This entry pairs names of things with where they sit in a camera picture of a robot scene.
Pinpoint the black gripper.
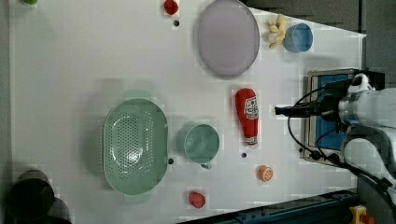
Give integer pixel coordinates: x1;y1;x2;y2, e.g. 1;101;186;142
275;79;352;122

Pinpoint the red plush ketchup bottle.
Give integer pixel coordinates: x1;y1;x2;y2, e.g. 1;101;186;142
235;88;259;146

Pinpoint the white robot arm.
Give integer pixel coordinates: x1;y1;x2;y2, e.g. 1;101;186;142
275;73;395;188

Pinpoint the green oval strainer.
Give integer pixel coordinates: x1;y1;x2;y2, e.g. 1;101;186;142
103;89;168;204

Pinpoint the plush orange slice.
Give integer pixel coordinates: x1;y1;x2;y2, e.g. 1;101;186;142
258;165;274;182

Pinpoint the blue bowl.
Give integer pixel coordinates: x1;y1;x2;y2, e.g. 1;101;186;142
284;23;313;53

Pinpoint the plush banana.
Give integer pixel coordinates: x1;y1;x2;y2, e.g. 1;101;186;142
266;14;287;49

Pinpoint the grey oval plate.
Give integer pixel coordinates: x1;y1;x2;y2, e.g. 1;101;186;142
197;0;261;76

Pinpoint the plush strawberry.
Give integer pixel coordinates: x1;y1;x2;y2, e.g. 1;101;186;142
188;191;205;208

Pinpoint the red plush tomato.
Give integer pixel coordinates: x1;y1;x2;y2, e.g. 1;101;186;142
163;0;178;15

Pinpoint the black cylinder lower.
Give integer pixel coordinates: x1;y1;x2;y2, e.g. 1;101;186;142
18;198;72;224

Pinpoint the black cylinder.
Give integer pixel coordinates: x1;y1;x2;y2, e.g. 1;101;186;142
18;198;72;224
7;170;54;221

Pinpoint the black cylinder upper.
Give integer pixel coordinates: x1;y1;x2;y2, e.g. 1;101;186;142
7;170;54;221

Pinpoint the green cylinder toy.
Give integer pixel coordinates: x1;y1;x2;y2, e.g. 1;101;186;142
23;0;38;5

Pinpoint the blue tray in frame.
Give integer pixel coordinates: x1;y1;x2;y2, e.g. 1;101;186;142
304;69;359;161

